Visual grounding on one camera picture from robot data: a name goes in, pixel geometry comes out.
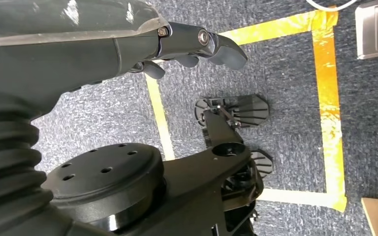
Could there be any yellow floor tape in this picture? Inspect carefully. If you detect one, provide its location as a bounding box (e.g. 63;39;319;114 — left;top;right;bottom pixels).
145;5;348;213

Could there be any white plug cable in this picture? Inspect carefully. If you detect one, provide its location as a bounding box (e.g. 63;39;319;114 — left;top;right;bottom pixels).
305;0;359;13

